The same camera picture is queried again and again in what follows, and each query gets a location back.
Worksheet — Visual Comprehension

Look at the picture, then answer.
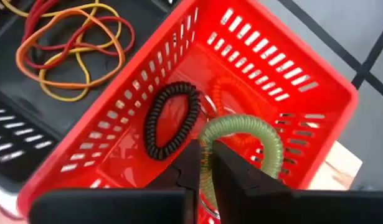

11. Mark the black coil keychain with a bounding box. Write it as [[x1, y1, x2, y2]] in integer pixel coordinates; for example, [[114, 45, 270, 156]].
[[143, 81, 202, 161]]

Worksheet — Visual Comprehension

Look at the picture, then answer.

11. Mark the red plastic basket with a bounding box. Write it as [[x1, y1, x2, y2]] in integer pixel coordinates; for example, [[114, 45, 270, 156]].
[[16, 0, 359, 224]]

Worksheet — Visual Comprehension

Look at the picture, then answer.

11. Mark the black plastic basket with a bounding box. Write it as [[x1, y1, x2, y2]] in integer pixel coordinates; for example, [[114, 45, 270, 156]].
[[0, 0, 179, 187]]

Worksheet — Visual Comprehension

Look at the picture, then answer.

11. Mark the orange coil keychain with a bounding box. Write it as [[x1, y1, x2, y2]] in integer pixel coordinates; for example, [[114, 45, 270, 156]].
[[199, 75, 270, 149]]

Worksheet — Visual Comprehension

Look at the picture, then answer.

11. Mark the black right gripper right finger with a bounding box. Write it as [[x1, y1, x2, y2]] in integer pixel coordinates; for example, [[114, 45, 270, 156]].
[[211, 140, 383, 224]]

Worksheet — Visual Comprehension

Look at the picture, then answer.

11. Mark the green coil keychain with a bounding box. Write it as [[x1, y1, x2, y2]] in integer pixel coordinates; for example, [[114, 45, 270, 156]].
[[197, 113, 285, 220]]

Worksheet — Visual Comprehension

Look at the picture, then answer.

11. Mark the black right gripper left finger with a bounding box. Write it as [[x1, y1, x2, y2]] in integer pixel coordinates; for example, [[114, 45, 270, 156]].
[[29, 139, 202, 224]]

